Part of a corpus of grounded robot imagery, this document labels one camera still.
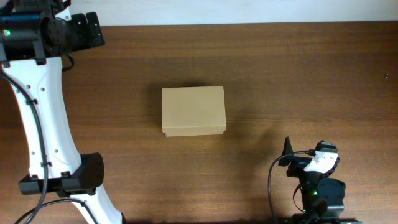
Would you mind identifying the brown cardboard box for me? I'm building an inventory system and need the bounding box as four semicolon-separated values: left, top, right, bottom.
162;86;226;137

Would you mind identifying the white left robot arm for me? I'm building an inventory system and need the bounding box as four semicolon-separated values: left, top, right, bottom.
1;0;126;223

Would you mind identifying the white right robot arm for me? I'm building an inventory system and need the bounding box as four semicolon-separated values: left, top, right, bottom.
278;138;360;224

